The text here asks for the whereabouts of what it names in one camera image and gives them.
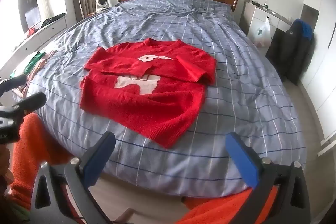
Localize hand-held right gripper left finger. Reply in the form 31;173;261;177
30;132;129;224

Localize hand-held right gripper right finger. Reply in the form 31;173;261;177
225;132;311;224

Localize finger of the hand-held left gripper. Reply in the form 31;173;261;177
0;74;28;96
0;92;47;119

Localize red knit sweater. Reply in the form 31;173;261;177
79;39;217;149

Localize person's left forearm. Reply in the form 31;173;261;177
8;112;77;217

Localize black clothes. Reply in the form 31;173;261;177
41;13;66;28

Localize green garment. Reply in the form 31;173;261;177
22;52;45;75

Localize pink garment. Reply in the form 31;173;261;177
16;51;57;98

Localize bed with grey plaid blanket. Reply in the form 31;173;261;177
10;0;307;198

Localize person's orange fleece clothing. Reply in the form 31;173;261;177
178;185;282;224

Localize white window cabinet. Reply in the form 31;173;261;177
0;14;68;73

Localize window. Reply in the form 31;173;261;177
0;0;42;33

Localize white round fan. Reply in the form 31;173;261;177
95;0;110;13

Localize white plastic bag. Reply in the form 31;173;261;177
252;18;272;47

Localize white wardrobe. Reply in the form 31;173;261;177
299;0;336;141

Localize white nightstand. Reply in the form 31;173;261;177
240;0;295;46

